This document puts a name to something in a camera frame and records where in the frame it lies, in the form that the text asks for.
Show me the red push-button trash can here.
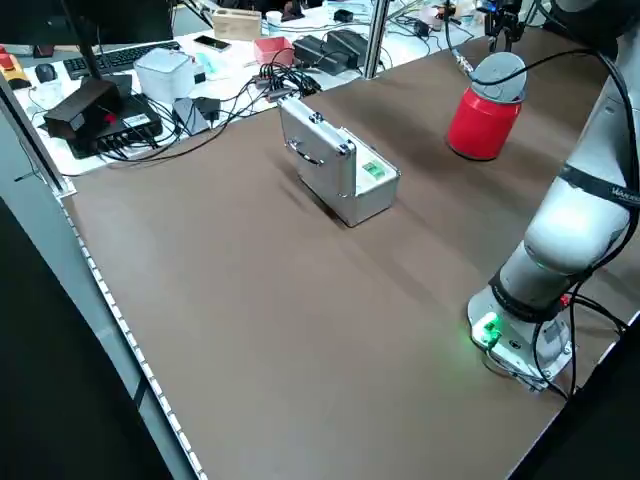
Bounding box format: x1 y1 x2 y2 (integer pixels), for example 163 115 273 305
446 51 530 162

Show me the red yellow emergency stop button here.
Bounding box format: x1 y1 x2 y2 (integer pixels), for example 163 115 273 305
0 43 27 91

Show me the black power brick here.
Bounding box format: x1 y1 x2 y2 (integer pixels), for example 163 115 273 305
323 28 362 70
292 34 334 76

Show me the silver aluminium case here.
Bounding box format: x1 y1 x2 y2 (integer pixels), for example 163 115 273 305
277 97 402 229

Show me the red open box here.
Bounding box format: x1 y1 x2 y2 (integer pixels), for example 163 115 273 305
253 35 295 66

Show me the grey usb hub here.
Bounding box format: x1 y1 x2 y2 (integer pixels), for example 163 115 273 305
252 74 294 104

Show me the wooden box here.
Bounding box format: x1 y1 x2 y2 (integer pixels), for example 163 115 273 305
211 8 263 41

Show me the smartphone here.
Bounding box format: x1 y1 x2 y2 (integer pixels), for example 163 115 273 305
193 34 233 53

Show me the teal white packet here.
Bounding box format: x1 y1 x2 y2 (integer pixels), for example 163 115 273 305
192 49 224 81

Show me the black plug adapter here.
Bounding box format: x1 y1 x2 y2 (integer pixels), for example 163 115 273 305
192 97 222 126

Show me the grey power adapter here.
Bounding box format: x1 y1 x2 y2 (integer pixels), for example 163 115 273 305
172 97 211 137

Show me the white cube box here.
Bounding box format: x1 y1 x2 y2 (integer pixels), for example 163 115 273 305
133 47 196 105

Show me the black monitor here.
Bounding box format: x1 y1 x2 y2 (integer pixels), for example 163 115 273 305
0 0 174 47

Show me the black keyboard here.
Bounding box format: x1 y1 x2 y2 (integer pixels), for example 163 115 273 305
63 41 182 80

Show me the black monitor stand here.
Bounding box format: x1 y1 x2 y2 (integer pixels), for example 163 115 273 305
62 0 134 96

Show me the black rectangular box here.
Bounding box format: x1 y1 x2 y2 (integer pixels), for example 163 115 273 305
43 78 122 142

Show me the black cable with silver connector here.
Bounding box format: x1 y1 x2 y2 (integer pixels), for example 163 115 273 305
442 0 636 109

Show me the aluminium profile post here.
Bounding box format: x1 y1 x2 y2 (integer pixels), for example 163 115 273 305
363 0 390 80

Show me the long black cable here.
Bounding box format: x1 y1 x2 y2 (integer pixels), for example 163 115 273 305
99 79 281 174

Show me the black arm foot cable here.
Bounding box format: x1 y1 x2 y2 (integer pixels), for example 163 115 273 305
529 292 631 401

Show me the black network switch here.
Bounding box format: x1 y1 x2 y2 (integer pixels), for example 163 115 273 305
67 92 165 160

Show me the grey table edge rail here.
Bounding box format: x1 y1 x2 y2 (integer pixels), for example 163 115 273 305
0 74 209 480

